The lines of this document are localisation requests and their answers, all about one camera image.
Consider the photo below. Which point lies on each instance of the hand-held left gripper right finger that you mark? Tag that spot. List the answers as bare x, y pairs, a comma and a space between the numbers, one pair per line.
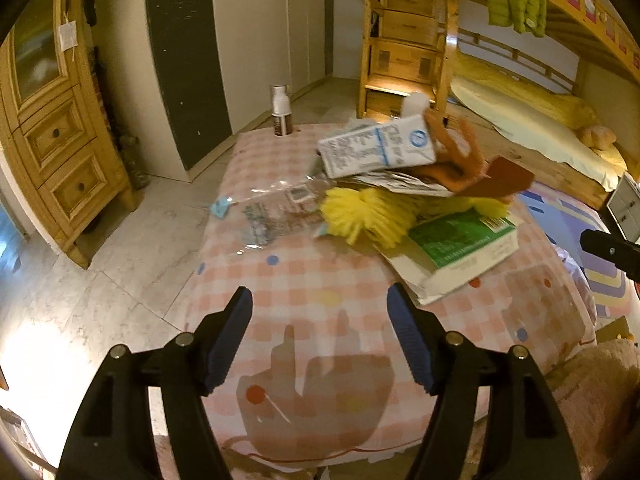
411, 342

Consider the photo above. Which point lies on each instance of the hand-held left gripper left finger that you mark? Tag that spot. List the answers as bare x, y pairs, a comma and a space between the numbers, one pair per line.
229, 342

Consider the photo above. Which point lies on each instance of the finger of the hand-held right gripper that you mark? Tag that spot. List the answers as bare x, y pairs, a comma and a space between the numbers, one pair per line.
612, 250

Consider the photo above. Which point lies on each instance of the green and white medicine box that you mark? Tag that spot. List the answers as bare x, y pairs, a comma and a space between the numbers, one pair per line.
450, 240

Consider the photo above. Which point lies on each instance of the yellow foam fruit net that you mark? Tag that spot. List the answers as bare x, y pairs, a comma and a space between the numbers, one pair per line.
360, 215

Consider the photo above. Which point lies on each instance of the white and blue carton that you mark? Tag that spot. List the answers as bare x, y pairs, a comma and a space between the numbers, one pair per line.
375, 147

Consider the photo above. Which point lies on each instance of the grey nightstand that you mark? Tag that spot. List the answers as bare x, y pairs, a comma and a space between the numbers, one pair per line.
625, 207

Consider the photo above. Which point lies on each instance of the purple striped rug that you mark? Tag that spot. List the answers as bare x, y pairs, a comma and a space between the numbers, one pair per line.
575, 220

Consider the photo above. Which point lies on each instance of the beige plush toy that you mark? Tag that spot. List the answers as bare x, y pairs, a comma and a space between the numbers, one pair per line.
598, 137

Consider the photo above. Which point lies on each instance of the brown cardboard piece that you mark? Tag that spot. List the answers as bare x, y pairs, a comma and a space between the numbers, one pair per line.
505, 182

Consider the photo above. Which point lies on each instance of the clear plastic bag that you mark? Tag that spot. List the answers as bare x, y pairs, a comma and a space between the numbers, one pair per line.
270, 220

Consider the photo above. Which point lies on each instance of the small blue wrapper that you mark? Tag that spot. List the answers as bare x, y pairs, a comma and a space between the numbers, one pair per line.
220, 207

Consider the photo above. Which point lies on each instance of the yellow bed mattress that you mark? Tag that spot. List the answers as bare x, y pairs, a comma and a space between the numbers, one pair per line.
540, 120

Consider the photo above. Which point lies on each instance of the silver foil wrapper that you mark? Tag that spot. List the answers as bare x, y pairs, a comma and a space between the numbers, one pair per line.
395, 183

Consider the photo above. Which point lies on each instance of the wooden bunk bed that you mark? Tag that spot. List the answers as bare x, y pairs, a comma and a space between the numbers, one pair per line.
575, 25

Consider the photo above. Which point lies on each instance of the brown bottle with white cap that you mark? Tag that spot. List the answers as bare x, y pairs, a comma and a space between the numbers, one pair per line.
281, 112

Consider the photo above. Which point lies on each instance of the wooden cabinet with drawers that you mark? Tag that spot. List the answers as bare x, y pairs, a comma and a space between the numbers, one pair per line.
60, 130

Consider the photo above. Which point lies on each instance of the wooden bunk bed stairs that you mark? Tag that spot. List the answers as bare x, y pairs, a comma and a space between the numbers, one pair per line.
400, 40

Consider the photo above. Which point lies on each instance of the white wardrobe with round holes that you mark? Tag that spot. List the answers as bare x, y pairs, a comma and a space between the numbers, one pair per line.
260, 35

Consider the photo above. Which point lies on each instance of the white paper tag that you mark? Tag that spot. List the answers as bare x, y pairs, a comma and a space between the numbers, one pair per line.
68, 37

